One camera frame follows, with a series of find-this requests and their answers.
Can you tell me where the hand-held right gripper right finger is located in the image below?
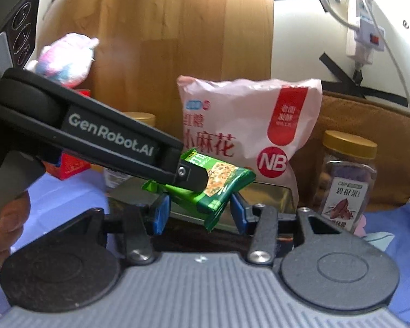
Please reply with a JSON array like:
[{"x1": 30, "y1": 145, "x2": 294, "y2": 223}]
[{"x1": 230, "y1": 192, "x2": 349, "y2": 265}]

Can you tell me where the brown cushion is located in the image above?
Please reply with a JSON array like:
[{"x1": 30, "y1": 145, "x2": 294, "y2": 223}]
[{"x1": 299, "y1": 90, "x2": 410, "y2": 212}]

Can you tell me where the green snack packet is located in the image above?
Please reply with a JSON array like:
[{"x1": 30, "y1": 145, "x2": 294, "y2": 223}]
[{"x1": 142, "y1": 148, "x2": 257, "y2": 231}]

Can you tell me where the white power strip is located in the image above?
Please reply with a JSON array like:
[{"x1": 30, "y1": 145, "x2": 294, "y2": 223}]
[{"x1": 345, "y1": 0, "x2": 386, "y2": 65}]

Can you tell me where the nut jar with gold lid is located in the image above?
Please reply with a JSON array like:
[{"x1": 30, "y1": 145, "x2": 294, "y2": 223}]
[{"x1": 104, "y1": 111, "x2": 157, "y2": 190}]

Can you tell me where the person's left hand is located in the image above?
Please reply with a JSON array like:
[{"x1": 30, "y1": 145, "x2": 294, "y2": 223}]
[{"x1": 0, "y1": 191, "x2": 31, "y2": 257}]

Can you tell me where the wooden board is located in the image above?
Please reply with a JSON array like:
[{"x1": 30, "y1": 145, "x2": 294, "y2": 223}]
[{"x1": 53, "y1": 0, "x2": 276, "y2": 134}]

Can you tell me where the dark metal tin box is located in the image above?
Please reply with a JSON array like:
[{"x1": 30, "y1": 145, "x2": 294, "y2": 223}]
[{"x1": 107, "y1": 178, "x2": 296, "y2": 236}]

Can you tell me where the red gift bag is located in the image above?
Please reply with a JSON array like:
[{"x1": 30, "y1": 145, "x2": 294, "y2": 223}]
[{"x1": 56, "y1": 89, "x2": 93, "y2": 181}]

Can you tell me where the pink snack bag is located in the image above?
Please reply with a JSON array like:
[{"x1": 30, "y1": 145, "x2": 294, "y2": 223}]
[{"x1": 176, "y1": 75, "x2": 323, "y2": 212}]

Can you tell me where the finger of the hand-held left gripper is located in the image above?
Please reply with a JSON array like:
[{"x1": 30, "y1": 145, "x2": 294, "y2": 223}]
[{"x1": 176, "y1": 163, "x2": 209, "y2": 192}]

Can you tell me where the white cable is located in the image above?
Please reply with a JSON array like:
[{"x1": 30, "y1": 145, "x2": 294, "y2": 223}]
[
  {"x1": 316, "y1": 0, "x2": 360, "y2": 31},
  {"x1": 359, "y1": 0, "x2": 410, "y2": 209}
]

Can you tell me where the pecan jar with gold lid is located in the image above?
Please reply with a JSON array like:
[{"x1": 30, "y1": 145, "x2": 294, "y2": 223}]
[{"x1": 314, "y1": 130, "x2": 378, "y2": 236}]

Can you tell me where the pink plush toy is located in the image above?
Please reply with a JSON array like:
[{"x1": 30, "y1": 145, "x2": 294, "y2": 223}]
[{"x1": 25, "y1": 32, "x2": 99, "y2": 87}]

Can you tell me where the blue cloth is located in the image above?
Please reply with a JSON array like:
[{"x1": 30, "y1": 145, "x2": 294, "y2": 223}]
[{"x1": 0, "y1": 167, "x2": 410, "y2": 328}]

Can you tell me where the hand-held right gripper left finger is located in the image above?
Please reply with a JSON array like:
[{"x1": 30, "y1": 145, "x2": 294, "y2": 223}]
[{"x1": 76, "y1": 195, "x2": 172, "y2": 265}]

